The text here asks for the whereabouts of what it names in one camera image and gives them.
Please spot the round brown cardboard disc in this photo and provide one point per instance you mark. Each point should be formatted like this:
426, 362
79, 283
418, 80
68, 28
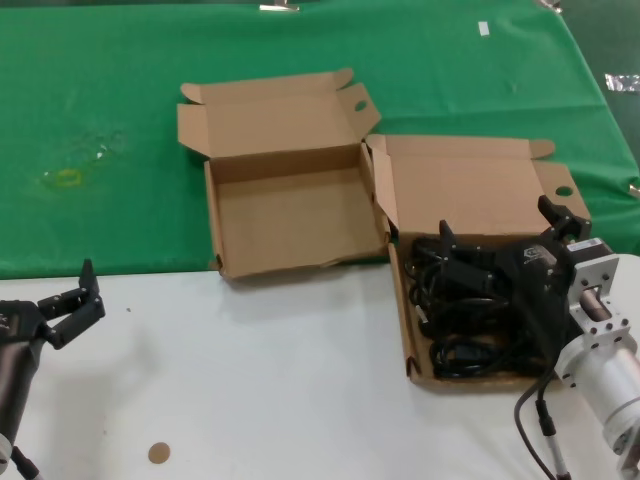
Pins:
159, 453

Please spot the clear plastic film scrap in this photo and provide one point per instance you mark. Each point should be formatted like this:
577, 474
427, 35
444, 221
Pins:
102, 145

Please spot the small white tape piece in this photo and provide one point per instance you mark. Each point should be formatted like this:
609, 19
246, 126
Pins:
483, 28

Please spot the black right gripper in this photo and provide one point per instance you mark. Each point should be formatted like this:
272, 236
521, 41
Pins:
535, 265

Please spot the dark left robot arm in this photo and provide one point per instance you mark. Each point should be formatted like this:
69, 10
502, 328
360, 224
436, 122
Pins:
15, 385

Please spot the yellow tape rectangle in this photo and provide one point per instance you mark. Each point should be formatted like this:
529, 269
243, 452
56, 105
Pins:
67, 178

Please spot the crumpled silver foil piece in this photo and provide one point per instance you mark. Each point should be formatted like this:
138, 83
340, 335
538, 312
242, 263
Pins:
622, 82

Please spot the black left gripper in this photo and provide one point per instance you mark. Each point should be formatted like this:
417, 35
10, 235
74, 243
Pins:
20, 322

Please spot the green table cloth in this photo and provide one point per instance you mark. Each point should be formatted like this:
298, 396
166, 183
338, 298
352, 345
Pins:
100, 75

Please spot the open brown cardboard box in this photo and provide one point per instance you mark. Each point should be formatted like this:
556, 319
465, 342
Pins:
460, 185
280, 225

